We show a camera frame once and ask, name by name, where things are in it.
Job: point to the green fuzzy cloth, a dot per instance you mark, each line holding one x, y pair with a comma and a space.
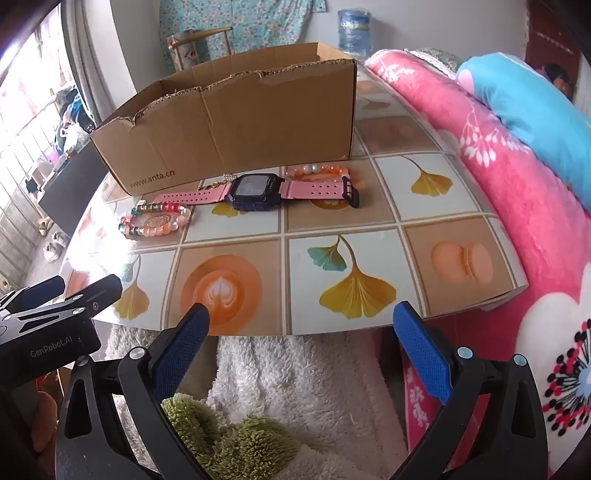
240, 443

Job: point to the blue water jug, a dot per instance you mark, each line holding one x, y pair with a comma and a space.
354, 30

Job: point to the teal floral hanging cloth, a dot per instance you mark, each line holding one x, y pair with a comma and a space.
258, 23

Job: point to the red wall poster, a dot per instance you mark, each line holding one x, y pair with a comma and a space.
554, 55

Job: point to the black flat panel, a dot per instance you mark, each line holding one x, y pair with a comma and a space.
74, 184

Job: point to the grey curtain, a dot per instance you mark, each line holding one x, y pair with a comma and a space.
97, 55

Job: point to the blue floral pillow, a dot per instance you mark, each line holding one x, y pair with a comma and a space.
521, 101

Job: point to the pile of clothes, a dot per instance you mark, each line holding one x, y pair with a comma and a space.
71, 120

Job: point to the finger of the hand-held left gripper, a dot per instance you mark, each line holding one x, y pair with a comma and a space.
101, 290
37, 293

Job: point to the pink floral blanket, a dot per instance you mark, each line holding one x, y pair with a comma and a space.
508, 184

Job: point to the white shoes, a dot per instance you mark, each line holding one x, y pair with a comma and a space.
55, 244

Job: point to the wooden chair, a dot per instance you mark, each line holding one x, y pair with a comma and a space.
203, 36

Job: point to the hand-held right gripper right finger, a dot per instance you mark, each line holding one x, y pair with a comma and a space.
422, 355

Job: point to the brown cardboard box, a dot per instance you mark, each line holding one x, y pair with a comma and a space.
258, 134

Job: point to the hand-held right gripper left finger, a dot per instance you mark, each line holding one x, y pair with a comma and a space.
180, 350

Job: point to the lace-trimmed patterned cushion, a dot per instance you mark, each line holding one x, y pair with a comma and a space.
438, 57

